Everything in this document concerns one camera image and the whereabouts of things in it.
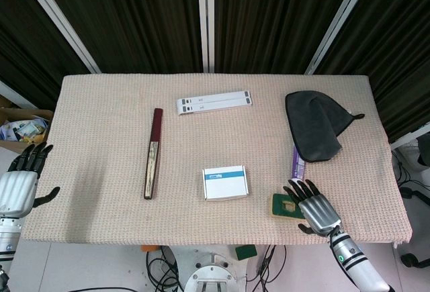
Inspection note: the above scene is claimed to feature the white box with blue stripe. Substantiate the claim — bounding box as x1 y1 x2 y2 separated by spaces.
202 165 249 202

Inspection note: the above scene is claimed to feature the black floor cable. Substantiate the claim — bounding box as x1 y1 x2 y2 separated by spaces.
144 245 189 292

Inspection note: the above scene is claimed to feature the dark grey cloth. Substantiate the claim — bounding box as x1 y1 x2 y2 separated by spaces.
284 89 366 163

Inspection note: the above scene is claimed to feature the white folding laptop stand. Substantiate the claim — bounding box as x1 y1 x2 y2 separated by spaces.
175 91 253 116

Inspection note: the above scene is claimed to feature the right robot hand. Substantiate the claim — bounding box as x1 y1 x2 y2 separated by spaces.
283 178 343 238

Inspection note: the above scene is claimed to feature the dark green rectangular block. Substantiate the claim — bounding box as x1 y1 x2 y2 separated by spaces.
234 244 257 260

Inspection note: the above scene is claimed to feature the beige woven tablecloth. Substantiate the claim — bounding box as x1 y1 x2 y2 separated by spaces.
20 73 413 247

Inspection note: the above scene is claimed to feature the cardboard box with clutter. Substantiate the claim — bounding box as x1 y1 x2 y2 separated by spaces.
0 106 54 154

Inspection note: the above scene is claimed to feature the black office chair base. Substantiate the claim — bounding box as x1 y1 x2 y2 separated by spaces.
391 136 430 268

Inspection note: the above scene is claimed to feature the purple tube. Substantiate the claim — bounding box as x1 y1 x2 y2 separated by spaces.
290 144 307 181

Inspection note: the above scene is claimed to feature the green and yellow sponge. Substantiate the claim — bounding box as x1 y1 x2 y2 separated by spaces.
269 192 307 221

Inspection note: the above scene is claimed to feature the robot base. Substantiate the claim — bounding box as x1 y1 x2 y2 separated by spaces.
164 244 259 292

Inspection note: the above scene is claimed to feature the dark red folded fan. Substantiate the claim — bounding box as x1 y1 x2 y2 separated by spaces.
143 107 165 201

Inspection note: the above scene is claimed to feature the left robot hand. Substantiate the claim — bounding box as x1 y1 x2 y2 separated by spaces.
0 142 61 219

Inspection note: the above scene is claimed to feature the white curtain frame post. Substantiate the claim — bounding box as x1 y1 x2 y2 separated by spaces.
196 0 216 73
304 0 379 75
23 0 101 74

